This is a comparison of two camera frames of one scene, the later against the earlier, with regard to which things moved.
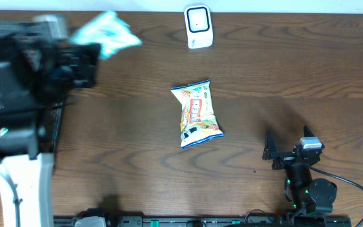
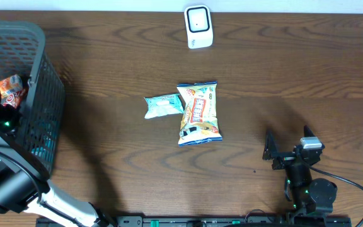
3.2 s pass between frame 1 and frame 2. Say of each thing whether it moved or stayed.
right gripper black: stayed
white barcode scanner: stayed
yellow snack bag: stayed
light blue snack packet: moved
